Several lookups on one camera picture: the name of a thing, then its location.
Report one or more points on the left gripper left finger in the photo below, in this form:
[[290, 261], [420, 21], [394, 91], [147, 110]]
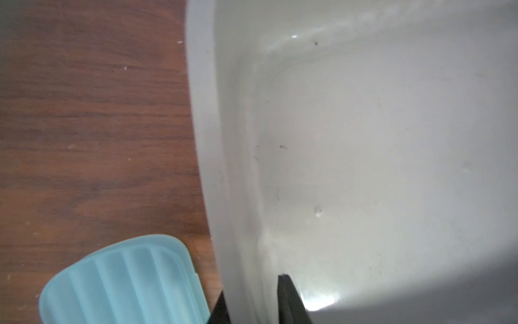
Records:
[[220, 313]]

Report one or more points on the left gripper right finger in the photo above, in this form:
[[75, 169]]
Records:
[[290, 305]]

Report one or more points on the teal ribbed pencil case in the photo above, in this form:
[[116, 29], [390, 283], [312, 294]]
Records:
[[147, 279]]

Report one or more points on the grey-green plastic storage box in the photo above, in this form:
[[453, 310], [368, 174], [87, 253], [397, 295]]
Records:
[[367, 149]]

